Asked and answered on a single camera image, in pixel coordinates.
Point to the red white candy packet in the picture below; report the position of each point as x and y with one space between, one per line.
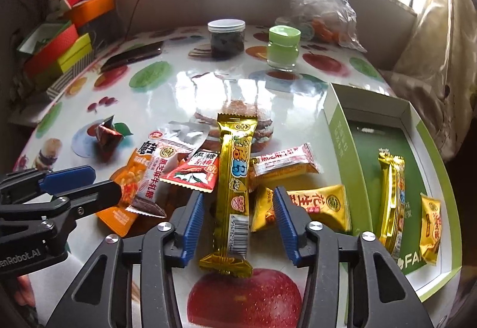
283 164

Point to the dark red plum candy packet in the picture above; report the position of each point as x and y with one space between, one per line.
193 175

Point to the clear plastic bag of oranges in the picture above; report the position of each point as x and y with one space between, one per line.
324 11

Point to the fruit print tablecloth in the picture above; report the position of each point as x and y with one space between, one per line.
179 89

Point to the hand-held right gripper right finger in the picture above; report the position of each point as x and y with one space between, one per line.
287 227

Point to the small yellow snack packet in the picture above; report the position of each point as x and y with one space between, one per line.
430 227

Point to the red gift box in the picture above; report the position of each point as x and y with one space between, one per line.
48 48

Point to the lime green box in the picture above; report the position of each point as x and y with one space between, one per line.
76 52

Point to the green white cardboard box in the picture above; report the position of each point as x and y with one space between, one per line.
372 149

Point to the orange white-topped snack packet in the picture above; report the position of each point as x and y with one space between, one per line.
130 175

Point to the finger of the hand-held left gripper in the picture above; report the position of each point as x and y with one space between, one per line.
95 197
69 179

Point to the orange silver-topped snack packet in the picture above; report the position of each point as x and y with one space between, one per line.
182 132

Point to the black smartphone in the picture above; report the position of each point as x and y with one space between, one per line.
132 54

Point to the clear jar with dark contents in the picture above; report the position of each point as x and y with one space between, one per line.
225 39

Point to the white brown nougat packet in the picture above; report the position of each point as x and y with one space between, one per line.
164 168

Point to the red folded candy wrapper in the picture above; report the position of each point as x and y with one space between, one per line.
108 136

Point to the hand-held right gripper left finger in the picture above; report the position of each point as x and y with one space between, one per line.
190 227

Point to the yellow peanut snack packet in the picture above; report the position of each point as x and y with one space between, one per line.
316 210

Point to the long gold snack bar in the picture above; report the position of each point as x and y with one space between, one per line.
391 201
234 179

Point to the beige curtain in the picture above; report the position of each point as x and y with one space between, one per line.
428 71

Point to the glass jar with green lid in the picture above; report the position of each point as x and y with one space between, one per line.
283 47

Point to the orange storage box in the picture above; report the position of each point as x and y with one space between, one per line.
93 7

